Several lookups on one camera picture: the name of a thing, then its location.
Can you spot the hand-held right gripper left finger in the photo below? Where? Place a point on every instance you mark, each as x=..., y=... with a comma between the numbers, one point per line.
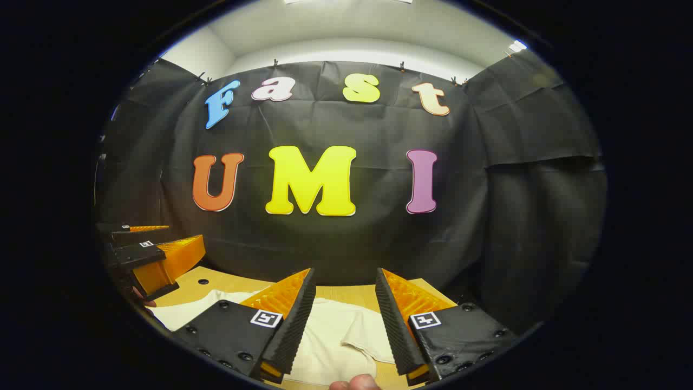
x=292, y=325

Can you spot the black backdrop cloth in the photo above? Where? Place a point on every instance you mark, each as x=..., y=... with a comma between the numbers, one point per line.
x=352, y=244

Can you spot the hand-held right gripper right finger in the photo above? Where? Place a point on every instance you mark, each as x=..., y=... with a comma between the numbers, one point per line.
x=395, y=325

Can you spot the cream sweatshirt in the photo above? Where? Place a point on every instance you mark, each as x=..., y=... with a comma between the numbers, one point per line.
x=325, y=336

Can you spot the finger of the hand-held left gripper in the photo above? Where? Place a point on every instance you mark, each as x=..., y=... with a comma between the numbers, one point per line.
x=173, y=260
x=127, y=229

